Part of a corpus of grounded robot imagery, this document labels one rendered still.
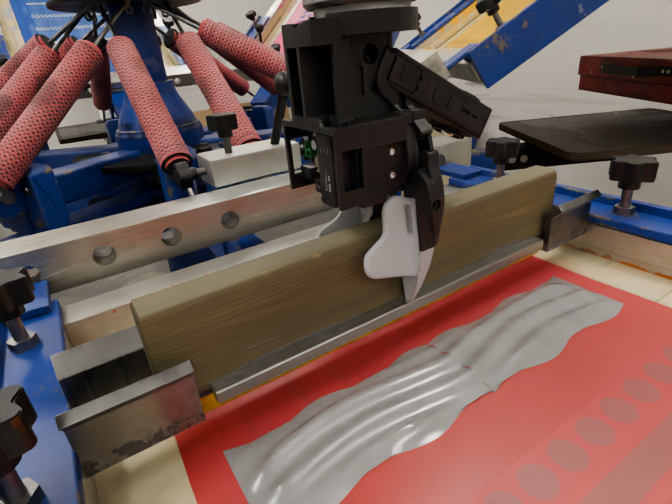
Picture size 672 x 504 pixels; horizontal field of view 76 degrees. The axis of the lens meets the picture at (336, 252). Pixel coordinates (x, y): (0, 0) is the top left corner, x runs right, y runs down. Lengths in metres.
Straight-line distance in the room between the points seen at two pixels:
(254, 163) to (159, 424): 0.37
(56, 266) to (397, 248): 0.34
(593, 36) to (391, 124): 2.26
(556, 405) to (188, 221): 0.39
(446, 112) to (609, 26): 2.17
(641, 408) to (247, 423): 0.27
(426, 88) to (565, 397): 0.24
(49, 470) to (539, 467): 0.27
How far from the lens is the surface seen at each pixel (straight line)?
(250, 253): 0.49
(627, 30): 2.46
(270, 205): 0.54
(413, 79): 0.32
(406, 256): 0.33
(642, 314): 0.47
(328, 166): 0.29
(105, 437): 0.30
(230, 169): 0.57
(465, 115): 0.36
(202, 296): 0.28
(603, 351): 0.41
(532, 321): 0.42
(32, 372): 0.38
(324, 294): 0.32
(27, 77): 1.02
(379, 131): 0.29
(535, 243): 0.48
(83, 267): 0.51
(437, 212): 0.32
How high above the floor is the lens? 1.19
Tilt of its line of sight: 26 degrees down
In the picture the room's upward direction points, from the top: 5 degrees counter-clockwise
